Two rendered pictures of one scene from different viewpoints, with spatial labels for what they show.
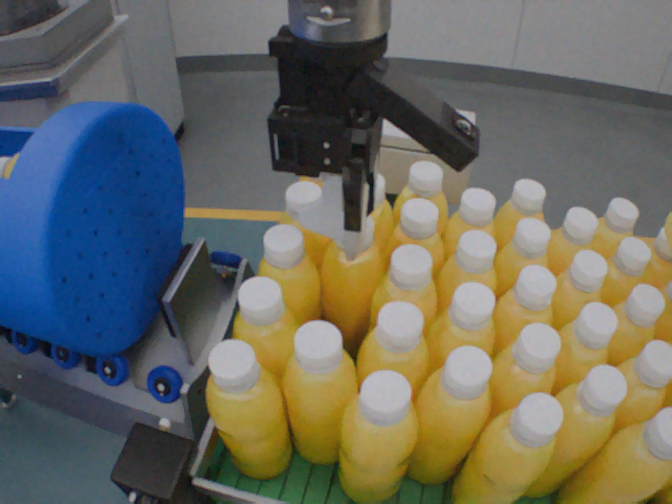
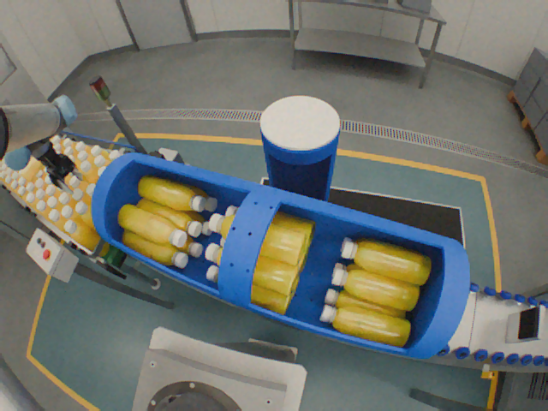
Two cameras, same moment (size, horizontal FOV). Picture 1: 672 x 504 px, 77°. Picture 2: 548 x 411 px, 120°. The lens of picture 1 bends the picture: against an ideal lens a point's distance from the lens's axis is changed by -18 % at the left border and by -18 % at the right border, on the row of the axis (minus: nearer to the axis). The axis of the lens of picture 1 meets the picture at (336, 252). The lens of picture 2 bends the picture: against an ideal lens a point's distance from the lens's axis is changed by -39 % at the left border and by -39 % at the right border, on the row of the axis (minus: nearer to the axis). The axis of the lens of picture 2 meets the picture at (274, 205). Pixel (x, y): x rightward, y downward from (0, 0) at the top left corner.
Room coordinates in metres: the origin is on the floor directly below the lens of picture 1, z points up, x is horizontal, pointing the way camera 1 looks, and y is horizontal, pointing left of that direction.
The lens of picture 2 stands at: (0.68, 0.76, 1.66)
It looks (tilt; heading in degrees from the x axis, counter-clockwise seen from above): 61 degrees down; 196
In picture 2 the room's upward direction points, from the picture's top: 9 degrees counter-clockwise
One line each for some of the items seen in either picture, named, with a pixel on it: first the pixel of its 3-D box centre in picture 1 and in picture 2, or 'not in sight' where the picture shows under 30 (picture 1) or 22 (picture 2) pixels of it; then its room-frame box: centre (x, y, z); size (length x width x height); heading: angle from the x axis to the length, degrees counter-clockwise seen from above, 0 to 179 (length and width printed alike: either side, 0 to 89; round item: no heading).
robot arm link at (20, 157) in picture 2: not in sight; (23, 144); (0.42, 0.08, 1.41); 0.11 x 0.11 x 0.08; 40
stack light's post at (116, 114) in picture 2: not in sight; (157, 175); (-0.06, -0.12, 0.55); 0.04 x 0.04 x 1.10; 77
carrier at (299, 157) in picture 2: not in sight; (300, 188); (0.00, 0.71, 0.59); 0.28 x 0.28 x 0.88
